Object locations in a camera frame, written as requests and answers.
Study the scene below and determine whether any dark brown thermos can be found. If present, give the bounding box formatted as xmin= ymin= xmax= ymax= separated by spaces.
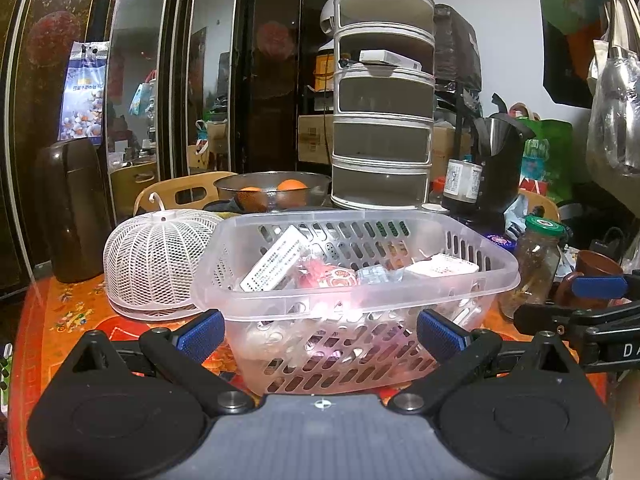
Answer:
xmin=34 ymin=138 xmax=112 ymax=285

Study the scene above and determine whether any small jar blue lid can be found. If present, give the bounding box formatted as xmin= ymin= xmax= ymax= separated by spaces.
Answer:
xmin=484 ymin=232 xmax=516 ymax=252

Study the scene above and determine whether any black steel electric kettle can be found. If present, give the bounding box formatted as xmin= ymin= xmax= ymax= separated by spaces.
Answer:
xmin=472 ymin=92 xmax=536 ymax=231

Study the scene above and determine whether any green shopping bag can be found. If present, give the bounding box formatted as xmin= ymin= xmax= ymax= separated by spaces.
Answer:
xmin=509 ymin=102 xmax=574 ymax=206

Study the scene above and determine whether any clear hanging plastic bag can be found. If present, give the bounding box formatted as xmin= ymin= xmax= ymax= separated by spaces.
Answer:
xmin=585 ymin=35 xmax=640 ymax=179

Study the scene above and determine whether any orange fruit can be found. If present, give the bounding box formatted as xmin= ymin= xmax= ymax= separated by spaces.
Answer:
xmin=276 ymin=179 xmax=309 ymax=206
xmin=237 ymin=187 xmax=269 ymax=211

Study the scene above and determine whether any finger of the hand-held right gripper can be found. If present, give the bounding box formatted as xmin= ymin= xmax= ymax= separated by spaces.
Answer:
xmin=514 ymin=300 xmax=640 ymax=336
xmin=563 ymin=270 xmax=640 ymax=301

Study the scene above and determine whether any white mesh food cover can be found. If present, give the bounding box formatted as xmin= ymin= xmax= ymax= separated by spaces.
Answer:
xmin=103 ymin=192 xmax=226 ymax=320

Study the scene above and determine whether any white box in tower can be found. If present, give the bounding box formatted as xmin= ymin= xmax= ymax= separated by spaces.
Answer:
xmin=358 ymin=49 xmax=422 ymax=72

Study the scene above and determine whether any dark lacquer mirrored wardrobe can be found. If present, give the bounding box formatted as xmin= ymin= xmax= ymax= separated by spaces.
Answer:
xmin=0 ymin=0 xmax=351 ymax=302

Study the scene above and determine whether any long white printed box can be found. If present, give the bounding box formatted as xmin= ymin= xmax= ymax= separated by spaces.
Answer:
xmin=240 ymin=225 xmax=310 ymax=293

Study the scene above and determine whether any blue hanging snack packet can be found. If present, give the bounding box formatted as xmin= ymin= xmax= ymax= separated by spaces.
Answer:
xmin=59 ymin=40 xmax=110 ymax=144

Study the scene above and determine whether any clear plastic basket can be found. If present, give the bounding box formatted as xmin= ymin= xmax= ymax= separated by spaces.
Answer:
xmin=192 ymin=208 xmax=521 ymax=396

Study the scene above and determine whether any pink red snack packet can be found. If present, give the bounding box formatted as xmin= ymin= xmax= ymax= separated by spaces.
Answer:
xmin=297 ymin=257 xmax=357 ymax=291

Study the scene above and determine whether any white box reddish print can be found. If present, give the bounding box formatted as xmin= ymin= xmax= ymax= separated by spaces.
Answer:
xmin=403 ymin=253 xmax=479 ymax=281

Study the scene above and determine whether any tall glass jar green lid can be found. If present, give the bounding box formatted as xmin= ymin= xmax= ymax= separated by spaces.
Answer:
xmin=498 ymin=215 xmax=566 ymax=319

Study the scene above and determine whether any orange carton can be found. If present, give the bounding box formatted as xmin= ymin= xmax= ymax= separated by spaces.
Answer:
xmin=314 ymin=52 xmax=337 ymax=92

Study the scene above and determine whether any grey tiered storage tower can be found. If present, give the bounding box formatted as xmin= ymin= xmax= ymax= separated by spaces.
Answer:
xmin=330 ymin=0 xmax=437 ymax=211

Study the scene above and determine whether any white round fan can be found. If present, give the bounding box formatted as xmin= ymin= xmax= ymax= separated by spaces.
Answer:
xmin=320 ymin=0 xmax=341 ymax=36

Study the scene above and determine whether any black covered rack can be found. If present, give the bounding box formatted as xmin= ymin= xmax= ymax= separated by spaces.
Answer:
xmin=433 ymin=4 xmax=484 ymax=97

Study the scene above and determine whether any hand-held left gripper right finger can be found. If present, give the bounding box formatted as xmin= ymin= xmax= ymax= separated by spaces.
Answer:
xmin=387 ymin=308 xmax=581 ymax=416

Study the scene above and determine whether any brown ceramic mug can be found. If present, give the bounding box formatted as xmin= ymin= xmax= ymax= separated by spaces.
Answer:
xmin=555 ymin=250 xmax=626 ymax=311

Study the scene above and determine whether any dark bottle white label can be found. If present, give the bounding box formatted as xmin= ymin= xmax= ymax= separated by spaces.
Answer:
xmin=441 ymin=157 xmax=484 ymax=211

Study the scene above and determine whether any brown cardboard carton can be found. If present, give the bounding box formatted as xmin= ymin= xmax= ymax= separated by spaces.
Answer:
xmin=297 ymin=114 xmax=334 ymax=164
xmin=431 ymin=125 xmax=474 ymax=176

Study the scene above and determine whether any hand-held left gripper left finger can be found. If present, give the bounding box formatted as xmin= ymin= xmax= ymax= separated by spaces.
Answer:
xmin=62 ymin=308 xmax=256 ymax=416

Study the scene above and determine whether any glass fruit bowl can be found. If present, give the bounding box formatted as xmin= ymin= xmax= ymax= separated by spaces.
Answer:
xmin=214 ymin=172 xmax=332 ymax=212

